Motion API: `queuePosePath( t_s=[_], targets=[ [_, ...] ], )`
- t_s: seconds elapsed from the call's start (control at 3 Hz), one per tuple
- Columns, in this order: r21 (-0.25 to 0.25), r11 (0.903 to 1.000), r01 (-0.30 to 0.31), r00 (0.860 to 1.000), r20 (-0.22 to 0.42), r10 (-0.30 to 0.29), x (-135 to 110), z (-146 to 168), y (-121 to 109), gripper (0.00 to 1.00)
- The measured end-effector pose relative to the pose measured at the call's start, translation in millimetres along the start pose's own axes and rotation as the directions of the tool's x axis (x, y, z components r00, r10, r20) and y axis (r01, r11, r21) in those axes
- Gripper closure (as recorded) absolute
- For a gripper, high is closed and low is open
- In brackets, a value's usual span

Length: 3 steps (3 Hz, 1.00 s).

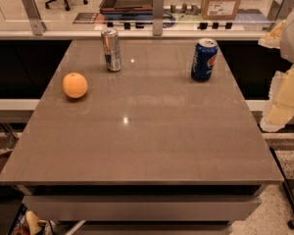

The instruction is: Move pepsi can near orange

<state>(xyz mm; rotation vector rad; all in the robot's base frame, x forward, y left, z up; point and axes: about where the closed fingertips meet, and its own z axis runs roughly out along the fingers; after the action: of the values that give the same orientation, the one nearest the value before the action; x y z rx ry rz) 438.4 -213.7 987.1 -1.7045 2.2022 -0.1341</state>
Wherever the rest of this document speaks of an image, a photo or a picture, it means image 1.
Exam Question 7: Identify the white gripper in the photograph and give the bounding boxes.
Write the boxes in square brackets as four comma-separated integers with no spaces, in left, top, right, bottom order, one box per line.
[258,9,294,132]

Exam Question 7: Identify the blue pepsi can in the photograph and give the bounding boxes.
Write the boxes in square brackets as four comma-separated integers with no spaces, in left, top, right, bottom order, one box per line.
[191,38,218,82]

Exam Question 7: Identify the silver energy drink can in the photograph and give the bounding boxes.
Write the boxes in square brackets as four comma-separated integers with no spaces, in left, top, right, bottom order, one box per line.
[101,27,122,71]

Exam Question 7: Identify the cardboard box with label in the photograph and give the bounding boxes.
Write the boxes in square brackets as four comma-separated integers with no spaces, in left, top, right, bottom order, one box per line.
[201,0,241,20]

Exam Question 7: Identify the orange fruit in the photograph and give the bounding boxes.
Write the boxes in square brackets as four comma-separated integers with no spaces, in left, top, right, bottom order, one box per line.
[63,72,88,99]

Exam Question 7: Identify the right metal glass bracket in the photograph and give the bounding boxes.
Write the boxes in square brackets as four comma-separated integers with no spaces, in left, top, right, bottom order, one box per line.
[268,0,294,22]

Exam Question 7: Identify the metal glass bracket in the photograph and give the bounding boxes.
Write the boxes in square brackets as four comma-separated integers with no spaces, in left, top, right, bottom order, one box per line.
[153,0,164,36]
[268,0,294,22]
[22,0,46,35]

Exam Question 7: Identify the middle metal glass bracket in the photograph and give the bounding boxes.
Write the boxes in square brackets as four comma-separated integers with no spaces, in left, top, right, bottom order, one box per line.
[153,0,164,36]

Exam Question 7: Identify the left metal glass bracket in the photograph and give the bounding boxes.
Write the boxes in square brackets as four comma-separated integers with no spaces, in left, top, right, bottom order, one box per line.
[22,0,46,35]

